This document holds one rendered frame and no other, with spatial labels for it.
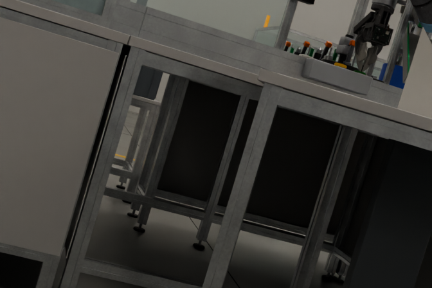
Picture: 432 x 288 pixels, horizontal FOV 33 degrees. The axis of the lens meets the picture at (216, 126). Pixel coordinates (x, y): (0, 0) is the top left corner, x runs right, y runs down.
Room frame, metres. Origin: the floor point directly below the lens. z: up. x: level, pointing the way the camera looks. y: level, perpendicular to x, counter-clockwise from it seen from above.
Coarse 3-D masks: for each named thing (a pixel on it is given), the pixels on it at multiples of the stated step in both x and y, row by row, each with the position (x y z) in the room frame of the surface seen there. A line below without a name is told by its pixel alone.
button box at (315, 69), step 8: (312, 64) 2.30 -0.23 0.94; (320, 64) 2.30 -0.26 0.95; (328, 64) 2.31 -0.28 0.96; (304, 72) 2.34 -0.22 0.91; (312, 72) 2.30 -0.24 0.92; (320, 72) 2.31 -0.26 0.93; (328, 72) 2.31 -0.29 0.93; (336, 72) 2.32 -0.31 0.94; (344, 72) 2.32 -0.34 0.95; (352, 72) 2.33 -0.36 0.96; (320, 80) 2.31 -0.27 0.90; (328, 80) 2.31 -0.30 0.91; (336, 80) 2.32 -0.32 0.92; (344, 80) 2.33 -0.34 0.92; (352, 80) 2.33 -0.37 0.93; (360, 80) 2.34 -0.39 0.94; (368, 80) 2.34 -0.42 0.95; (344, 88) 2.33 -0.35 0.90; (352, 88) 2.33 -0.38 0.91; (360, 88) 2.34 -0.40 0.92; (368, 88) 2.35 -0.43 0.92
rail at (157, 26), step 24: (144, 24) 2.24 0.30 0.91; (168, 24) 2.26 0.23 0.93; (192, 24) 2.28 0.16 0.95; (192, 48) 2.28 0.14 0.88; (216, 48) 2.30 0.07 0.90; (240, 48) 2.32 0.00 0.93; (264, 48) 2.33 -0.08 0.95; (288, 72) 2.36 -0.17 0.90; (360, 96) 2.42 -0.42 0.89; (384, 96) 2.44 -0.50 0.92
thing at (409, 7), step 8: (408, 0) 2.67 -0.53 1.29; (408, 8) 2.66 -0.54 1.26; (408, 16) 2.66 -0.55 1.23; (400, 24) 2.67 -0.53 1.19; (400, 32) 2.66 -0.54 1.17; (400, 40) 2.66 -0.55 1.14; (392, 48) 2.68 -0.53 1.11; (392, 56) 2.66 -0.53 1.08; (392, 64) 2.67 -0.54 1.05; (368, 72) 2.83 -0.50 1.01; (392, 72) 2.66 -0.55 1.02; (384, 80) 2.66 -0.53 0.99
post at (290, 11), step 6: (294, 0) 2.68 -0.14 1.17; (288, 6) 2.67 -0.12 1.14; (294, 6) 2.67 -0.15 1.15; (288, 12) 2.67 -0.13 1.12; (294, 12) 2.68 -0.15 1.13; (288, 18) 2.68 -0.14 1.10; (282, 24) 2.67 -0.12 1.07; (288, 24) 2.67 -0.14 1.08; (282, 30) 2.67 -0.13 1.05; (288, 30) 2.67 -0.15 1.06; (282, 36) 2.68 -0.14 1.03; (276, 42) 2.67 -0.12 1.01; (282, 42) 2.67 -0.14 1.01; (282, 48) 2.67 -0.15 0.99
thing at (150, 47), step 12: (132, 36) 2.16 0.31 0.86; (144, 48) 2.17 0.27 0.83; (156, 48) 2.18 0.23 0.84; (168, 48) 2.18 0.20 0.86; (180, 60) 2.19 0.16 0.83; (192, 60) 2.20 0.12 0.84; (204, 60) 2.21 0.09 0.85; (216, 72) 2.23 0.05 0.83; (228, 72) 2.23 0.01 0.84; (240, 72) 2.24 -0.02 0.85
